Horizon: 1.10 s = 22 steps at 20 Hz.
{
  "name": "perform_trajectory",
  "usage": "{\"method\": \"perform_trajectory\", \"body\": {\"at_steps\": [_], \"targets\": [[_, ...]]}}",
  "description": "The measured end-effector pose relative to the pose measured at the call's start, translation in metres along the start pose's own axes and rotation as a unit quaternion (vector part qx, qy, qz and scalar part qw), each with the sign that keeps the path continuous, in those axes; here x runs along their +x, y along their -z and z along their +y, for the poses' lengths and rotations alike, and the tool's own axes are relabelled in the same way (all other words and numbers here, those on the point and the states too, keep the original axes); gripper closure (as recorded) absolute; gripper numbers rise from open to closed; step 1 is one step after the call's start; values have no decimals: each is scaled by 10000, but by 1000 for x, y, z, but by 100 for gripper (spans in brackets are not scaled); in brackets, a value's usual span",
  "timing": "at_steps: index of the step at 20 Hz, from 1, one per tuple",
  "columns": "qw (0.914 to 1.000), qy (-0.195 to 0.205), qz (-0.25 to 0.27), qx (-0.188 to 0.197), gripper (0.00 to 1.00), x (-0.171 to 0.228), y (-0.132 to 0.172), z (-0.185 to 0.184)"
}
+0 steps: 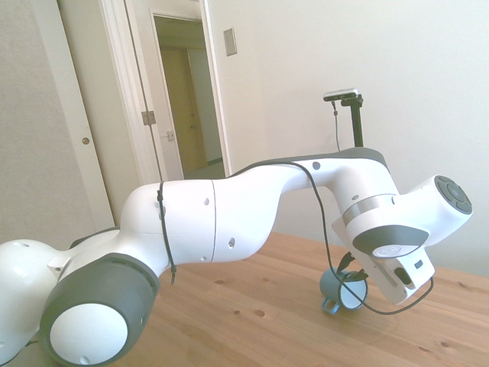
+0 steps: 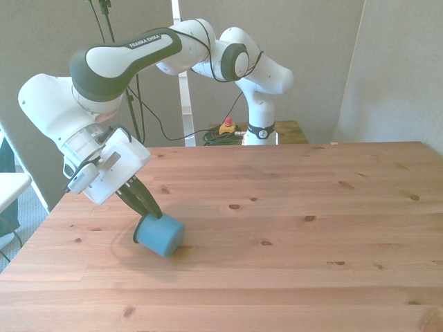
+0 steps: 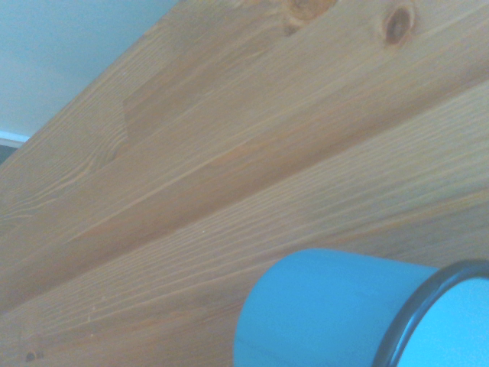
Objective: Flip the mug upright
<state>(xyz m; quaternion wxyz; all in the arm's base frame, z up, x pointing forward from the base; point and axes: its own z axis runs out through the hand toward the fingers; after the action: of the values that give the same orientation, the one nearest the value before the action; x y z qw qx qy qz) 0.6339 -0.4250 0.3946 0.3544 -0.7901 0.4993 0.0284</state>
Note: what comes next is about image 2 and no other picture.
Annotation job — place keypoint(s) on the yellow red emergency stop button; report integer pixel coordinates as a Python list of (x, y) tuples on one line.
[(227, 126)]

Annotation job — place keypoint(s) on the blue mug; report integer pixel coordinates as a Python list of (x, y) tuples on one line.
[(161, 235)]

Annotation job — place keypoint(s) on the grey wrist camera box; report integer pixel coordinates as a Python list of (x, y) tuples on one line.
[(82, 178)]

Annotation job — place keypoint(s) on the white Franka Panda arm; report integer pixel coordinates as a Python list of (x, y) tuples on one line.
[(104, 62)]

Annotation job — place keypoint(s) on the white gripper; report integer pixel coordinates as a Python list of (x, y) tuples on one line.
[(119, 162)]

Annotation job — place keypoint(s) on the black camera stand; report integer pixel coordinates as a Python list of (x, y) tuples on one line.
[(133, 110)]

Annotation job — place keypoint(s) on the white side table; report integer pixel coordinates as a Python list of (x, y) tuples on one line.
[(10, 188)]

